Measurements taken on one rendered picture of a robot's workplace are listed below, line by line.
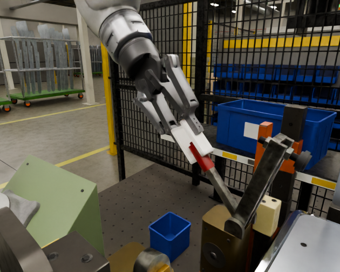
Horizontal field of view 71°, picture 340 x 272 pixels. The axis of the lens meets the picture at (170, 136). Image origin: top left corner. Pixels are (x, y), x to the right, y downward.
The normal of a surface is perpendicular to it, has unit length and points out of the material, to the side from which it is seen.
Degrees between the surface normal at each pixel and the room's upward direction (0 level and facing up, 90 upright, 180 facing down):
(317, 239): 0
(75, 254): 0
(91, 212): 90
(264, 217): 90
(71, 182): 42
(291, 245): 0
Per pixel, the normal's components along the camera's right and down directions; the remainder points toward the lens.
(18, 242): 0.00, -0.95
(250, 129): -0.74, 0.22
